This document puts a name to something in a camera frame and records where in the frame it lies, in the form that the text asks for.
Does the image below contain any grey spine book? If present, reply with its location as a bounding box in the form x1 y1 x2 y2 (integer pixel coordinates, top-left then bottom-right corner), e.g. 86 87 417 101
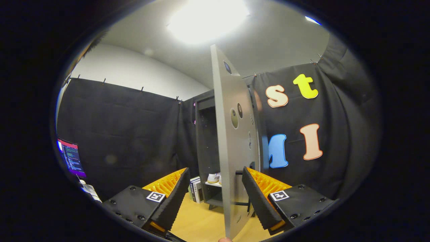
193 176 204 202

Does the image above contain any large ceiling light panel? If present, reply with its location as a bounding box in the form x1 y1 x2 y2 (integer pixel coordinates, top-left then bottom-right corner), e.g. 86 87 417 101
167 0 251 46

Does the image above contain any black backdrop cloth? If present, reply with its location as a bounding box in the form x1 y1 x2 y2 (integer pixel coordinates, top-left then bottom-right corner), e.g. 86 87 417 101
57 34 382 202

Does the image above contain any white object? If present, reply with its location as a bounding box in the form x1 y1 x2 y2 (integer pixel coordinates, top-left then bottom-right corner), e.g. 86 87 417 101
80 180 102 203

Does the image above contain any black cabinet door handle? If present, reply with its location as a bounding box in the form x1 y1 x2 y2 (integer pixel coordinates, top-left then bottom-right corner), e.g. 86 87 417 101
235 162 256 213

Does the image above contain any dark grey shoe cabinet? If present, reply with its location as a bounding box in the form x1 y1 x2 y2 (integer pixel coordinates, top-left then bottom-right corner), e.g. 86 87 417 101
194 84 266 210

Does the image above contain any blue spine book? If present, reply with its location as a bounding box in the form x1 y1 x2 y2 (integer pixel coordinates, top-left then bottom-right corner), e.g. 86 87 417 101
190 180 201 203

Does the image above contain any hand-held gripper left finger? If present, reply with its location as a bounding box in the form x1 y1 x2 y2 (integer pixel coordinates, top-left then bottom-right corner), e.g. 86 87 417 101
102 167 191 237

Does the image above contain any computer monitor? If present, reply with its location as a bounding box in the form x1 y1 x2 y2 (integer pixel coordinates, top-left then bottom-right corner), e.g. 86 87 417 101
57 138 87 178

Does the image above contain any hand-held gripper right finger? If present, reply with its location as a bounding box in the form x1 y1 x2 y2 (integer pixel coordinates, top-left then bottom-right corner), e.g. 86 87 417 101
242 166 336 236

